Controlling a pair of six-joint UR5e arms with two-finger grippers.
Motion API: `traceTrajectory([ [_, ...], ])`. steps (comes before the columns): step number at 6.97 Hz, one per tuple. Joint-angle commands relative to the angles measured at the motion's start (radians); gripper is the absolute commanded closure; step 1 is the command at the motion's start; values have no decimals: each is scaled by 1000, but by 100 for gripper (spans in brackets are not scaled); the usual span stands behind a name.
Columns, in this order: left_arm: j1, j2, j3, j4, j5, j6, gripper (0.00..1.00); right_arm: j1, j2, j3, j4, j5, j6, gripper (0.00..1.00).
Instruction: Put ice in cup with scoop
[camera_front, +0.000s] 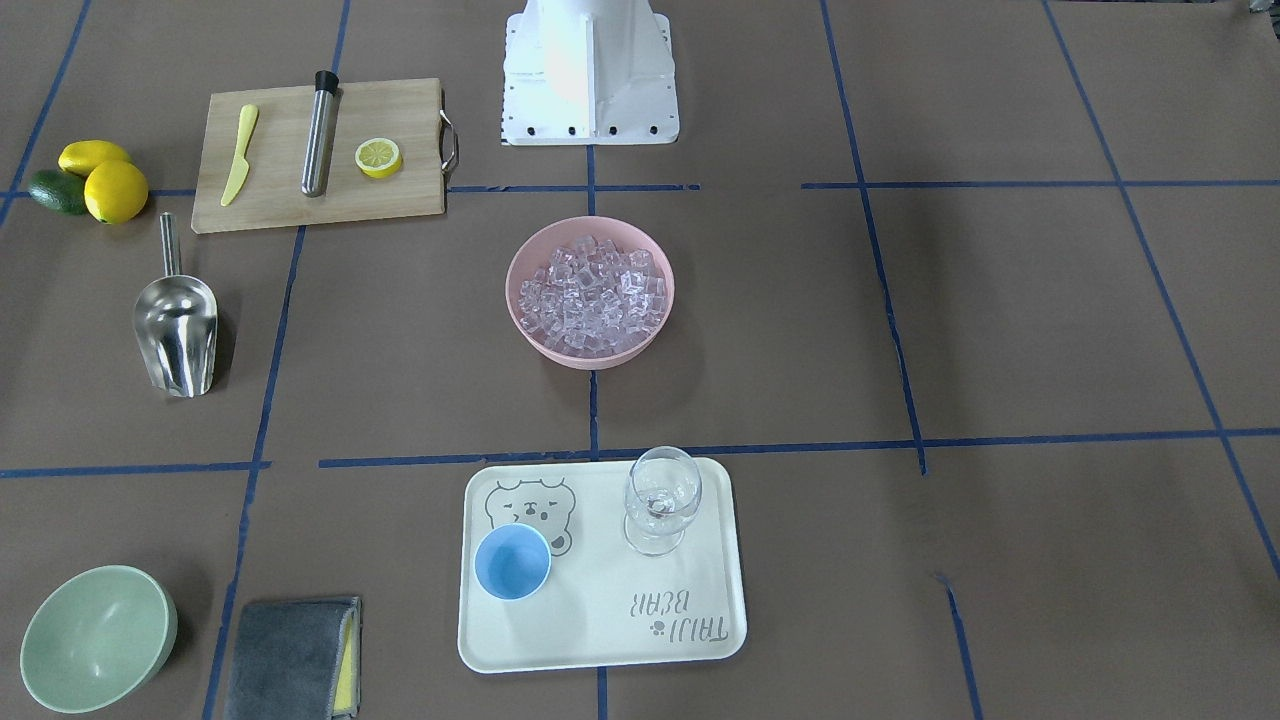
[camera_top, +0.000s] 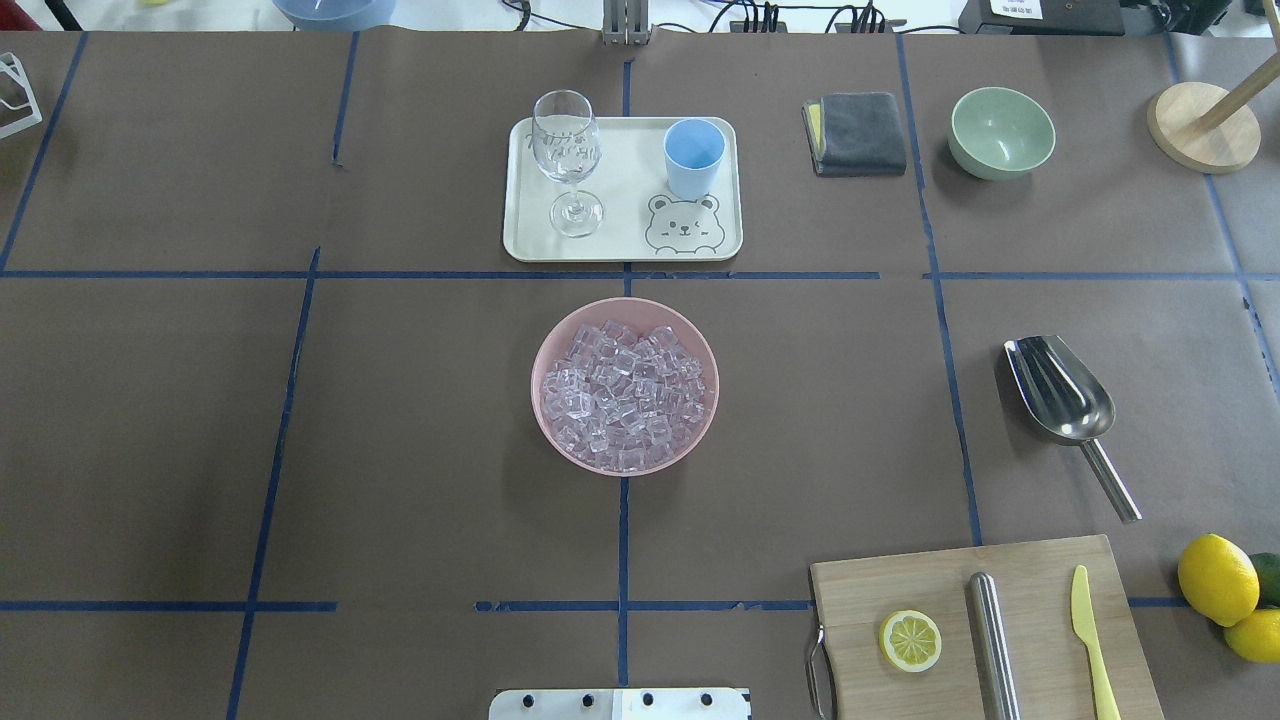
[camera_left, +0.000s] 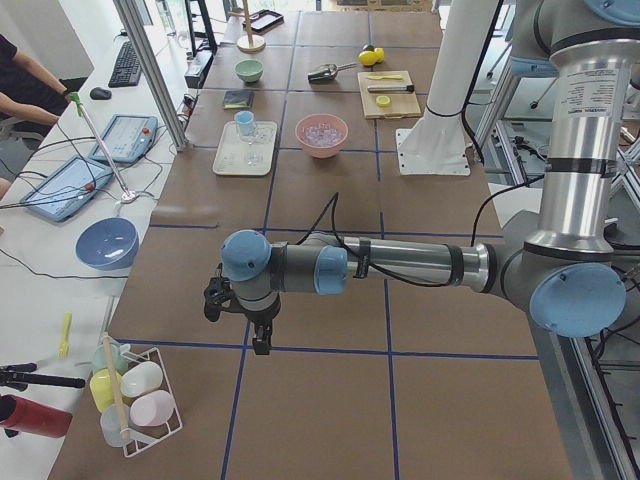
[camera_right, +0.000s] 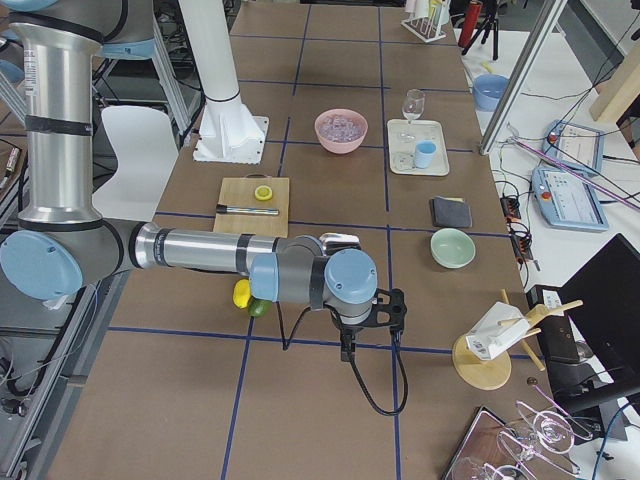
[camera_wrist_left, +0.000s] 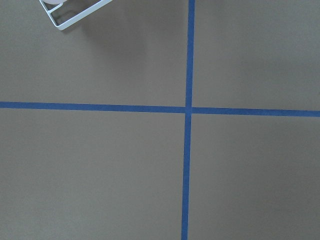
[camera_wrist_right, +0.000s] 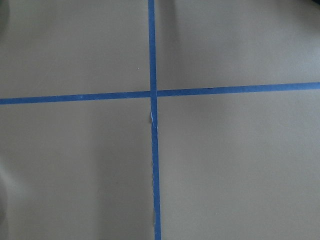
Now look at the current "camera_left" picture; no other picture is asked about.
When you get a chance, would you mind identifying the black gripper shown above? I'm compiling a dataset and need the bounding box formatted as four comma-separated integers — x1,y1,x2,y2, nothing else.
246,307,279,355

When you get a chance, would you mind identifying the pink bowl of ice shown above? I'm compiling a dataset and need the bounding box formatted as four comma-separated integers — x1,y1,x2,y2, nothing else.
295,114,349,159

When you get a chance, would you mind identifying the metal ice scoop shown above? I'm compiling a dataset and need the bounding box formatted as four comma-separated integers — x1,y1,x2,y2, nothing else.
307,63,357,83

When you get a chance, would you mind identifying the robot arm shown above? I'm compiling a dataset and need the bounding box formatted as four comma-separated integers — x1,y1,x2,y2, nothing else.
204,1,639,354

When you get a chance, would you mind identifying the light blue cup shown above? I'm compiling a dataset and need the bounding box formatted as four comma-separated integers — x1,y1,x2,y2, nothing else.
234,110,256,137

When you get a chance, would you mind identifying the blue bowl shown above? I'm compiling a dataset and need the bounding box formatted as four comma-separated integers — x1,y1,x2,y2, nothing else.
75,217,139,271

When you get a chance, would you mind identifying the cream serving tray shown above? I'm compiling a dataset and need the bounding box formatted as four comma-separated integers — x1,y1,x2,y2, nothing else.
212,121,278,177

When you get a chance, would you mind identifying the yellow plastic fork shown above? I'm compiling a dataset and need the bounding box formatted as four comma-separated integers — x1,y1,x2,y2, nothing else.
58,312,73,359

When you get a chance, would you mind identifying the clear wine glass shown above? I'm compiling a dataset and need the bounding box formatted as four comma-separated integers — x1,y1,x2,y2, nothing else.
244,127,271,166

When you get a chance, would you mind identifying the far teach pendant tablet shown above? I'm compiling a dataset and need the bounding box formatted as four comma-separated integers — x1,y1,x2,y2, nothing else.
101,114,159,165

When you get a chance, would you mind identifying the teach pendant tablet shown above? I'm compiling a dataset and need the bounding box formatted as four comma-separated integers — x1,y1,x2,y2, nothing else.
19,155,113,222
101,114,159,165

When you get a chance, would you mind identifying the dark grey folded cloth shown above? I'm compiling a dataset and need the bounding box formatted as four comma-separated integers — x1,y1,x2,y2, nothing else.
222,90,254,110

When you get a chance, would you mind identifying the near teach pendant tablet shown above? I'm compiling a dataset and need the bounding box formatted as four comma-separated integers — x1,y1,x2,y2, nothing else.
19,155,113,222

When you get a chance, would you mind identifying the red bottle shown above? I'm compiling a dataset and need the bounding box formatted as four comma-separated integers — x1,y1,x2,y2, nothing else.
1,394,73,438

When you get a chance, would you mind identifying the lemon half slice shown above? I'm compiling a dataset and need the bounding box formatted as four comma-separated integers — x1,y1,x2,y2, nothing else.
375,95,391,108

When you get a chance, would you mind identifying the green ceramic bowl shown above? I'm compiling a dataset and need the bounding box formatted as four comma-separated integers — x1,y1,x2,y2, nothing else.
234,59,264,84

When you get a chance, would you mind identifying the wooden cutting board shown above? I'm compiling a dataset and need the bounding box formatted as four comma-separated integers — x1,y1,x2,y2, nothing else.
358,70,422,119

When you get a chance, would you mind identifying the yellow plastic knife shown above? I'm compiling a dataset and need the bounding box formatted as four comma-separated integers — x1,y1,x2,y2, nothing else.
366,74,403,81

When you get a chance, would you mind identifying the metal cylinder rod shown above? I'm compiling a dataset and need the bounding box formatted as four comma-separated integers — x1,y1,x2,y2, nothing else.
367,84,415,94

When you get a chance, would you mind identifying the wooden stand with base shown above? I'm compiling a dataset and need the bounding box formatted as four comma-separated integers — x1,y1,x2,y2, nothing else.
236,0,266,54

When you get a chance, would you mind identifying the black computer mouse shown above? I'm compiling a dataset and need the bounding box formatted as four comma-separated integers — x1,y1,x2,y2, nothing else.
90,87,112,100

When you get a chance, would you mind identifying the yellow lemon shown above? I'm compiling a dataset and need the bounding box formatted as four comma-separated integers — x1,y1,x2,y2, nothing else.
358,50,379,67
373,47,385,63

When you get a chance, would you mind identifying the black keyboard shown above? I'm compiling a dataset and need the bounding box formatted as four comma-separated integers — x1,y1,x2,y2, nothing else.
108,41,142,88

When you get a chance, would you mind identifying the person at desk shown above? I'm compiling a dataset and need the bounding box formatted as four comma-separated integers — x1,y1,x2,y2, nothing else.
1,36,71,137

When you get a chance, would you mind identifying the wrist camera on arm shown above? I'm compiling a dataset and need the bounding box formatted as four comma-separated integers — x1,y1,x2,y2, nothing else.
203,263,236,322

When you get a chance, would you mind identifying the white wire cup rack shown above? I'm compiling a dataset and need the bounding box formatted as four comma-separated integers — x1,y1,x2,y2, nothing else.
89,336,183,458

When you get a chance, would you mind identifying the aluminium frame post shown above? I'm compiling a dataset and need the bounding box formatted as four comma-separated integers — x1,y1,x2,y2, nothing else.
113,0,188,152

